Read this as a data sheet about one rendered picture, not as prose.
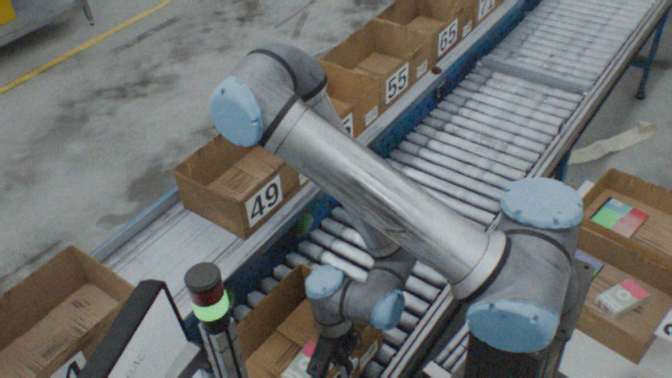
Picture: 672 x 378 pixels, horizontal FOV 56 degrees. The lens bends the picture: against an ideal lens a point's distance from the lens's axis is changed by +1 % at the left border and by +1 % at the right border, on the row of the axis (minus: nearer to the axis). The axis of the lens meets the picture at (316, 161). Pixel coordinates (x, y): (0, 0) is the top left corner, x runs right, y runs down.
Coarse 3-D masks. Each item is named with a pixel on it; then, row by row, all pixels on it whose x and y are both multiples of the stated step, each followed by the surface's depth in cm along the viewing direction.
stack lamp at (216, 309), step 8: (216, 288) 86; (224, 288) 89; (192, 296) 86; (200, 296) 86; (208, 296) 86; (216, 296) 87; (224, 296) 89; (192, 304) 88; (200, 304) 87; (208, 304) 87; (216, 304) 87; (224, 304) 89; (200, 312) 88; (208, 312) 88; (216, 312) 88; (224, 312) 90
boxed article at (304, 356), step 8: (312, 344) 177; (304, 352) 175; (312, 352) 175; (296, 360) 173; (304, 360) 173; (288, 368) 172; (296, 368) 172; (304, 368) 171; (288, 376) 170; (296, 376) 170; (304, 376) 169
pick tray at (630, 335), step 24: (600, 240) 192; (624, 264) 190; (648, 264) 184; (600, 288) 188; (648, 288) 187; (600, 312) 181; (648, 312) 180; (600, 336) 173; (624, 336) 167; (648, 336) 174
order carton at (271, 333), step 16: (304, 272) 185; (288, 288) 183; (304, 288) 191; (272, 304) 179; (288, 304) 187; (304, 304) 192; (256, 320) 175; (272, 320) 182; (288, 320) 188; (304, 320) 187; (240, 336) 172; (256, 336) 178; (272, 336) 184; (288, 336) 183; (304, 336) 183; (368, 336) 168; (256, 352) 180; (272, 352) 180; (288, 352) 180; (256, 368) 176; (272, 368) 175; (336, 368) 158
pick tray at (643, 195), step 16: (608, 176) 216; (624, 176) 213; (592, 192) 210; (608, 192) 218; (624, 192) 216; (640, 192) 212; (656, 192) 208; (592, 208) 213; (640, 208) 211; (656, 208) 211; (592, 224) 197; (656, 224) 205; (624, 240) 191; (640, 240) 201; (656, 240) 200; (656, 256) 186
